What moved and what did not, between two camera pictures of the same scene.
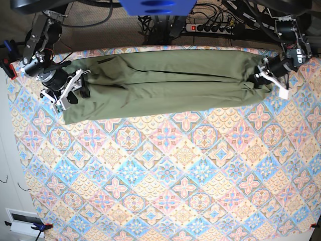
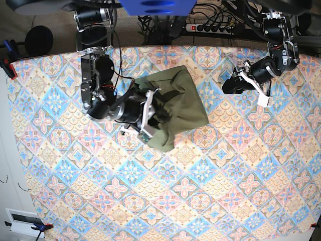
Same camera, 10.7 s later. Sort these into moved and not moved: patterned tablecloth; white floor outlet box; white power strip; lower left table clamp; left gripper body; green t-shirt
Moved: green t-shirt; left gripper body
Not moved: lower left table clamp; white power strip; patterned tablecloth; white floor outlet box
